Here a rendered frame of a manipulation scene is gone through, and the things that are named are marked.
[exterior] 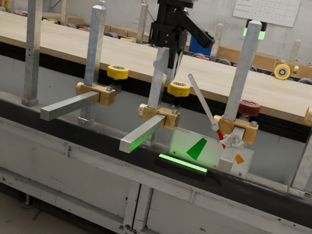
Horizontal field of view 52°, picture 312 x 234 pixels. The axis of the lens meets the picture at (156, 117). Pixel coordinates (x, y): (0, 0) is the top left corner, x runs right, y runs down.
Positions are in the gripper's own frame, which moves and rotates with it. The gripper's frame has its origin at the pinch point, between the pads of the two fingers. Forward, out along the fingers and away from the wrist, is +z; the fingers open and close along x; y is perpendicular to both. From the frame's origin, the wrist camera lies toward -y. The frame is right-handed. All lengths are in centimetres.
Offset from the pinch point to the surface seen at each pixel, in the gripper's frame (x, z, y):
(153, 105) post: -15.3, 13.3, 8.5
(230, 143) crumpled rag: 2.9, 11.2, -19.2
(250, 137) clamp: -13.9, 14.1, -24.0
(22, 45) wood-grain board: -34, 9, 79
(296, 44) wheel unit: -124, -10, -36
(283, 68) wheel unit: -103, 2, -32
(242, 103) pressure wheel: -25.4, 7.4, -18.6
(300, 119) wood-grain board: -32, 9, -38
